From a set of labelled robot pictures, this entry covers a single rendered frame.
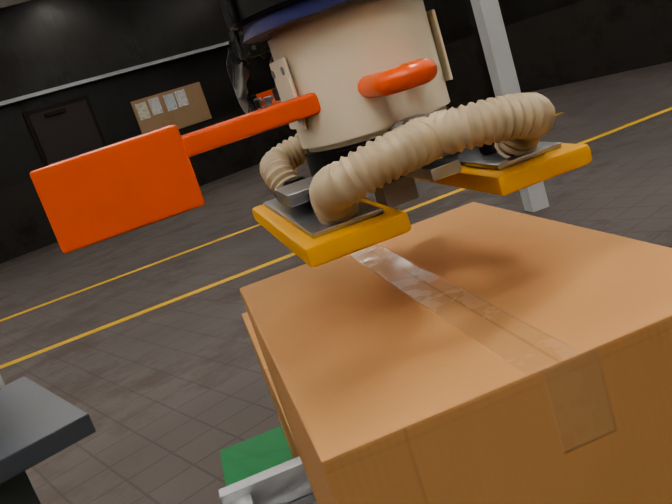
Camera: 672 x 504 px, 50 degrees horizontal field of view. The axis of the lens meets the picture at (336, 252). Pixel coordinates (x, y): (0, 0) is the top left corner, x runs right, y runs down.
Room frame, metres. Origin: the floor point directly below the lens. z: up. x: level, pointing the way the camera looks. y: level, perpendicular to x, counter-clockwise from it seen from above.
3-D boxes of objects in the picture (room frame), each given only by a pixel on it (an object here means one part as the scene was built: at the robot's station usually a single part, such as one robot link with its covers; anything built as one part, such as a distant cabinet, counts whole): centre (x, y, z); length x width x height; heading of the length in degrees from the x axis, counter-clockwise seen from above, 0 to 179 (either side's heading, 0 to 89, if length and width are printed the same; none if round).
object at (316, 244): (0.79, 0.01, 1.08); 0.34 x 0.10 x 0.05; 11
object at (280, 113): (0.98, 0.07, 1.19); 0.93 x 0.30 x 0.04; 11
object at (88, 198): (0.46, 0.11, 1.18); 0.09 x 0.08 x 0.05; 101
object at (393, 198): (0.81, -0.09, 1.07); 0.04 x 0.04 x 0.05; 11
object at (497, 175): (0.82, -0.18, 1.08); 0.34 x 0.10 x 0.05; 11
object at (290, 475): (1.17, -0.03, 0.58); 0.70 x 0.03 x 0.06; 100
